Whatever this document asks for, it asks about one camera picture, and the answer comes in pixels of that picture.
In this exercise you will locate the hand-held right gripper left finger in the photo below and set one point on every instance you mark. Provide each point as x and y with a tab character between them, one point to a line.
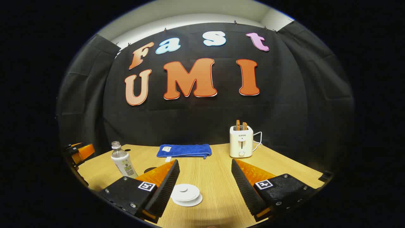
166	190

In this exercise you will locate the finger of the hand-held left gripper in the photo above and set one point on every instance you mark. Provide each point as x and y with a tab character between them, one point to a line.
84	152

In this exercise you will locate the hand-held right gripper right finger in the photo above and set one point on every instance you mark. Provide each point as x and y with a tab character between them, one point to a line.
245	190

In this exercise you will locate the white teacup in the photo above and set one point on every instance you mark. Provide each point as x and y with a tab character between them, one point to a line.
175	198

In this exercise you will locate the dark round coaster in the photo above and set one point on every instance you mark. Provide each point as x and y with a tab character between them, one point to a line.
150	169

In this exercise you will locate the clear water bottle white label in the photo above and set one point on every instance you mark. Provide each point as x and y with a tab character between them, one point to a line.
121	161

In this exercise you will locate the white saucer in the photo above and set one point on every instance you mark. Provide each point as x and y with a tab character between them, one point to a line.
196	202

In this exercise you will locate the blue towel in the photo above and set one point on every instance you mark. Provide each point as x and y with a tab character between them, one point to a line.
185	150

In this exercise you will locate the white toaster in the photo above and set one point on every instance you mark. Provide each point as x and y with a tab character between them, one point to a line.
241	144

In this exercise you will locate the black table corner bracket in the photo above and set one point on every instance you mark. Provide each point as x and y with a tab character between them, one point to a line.
326	176

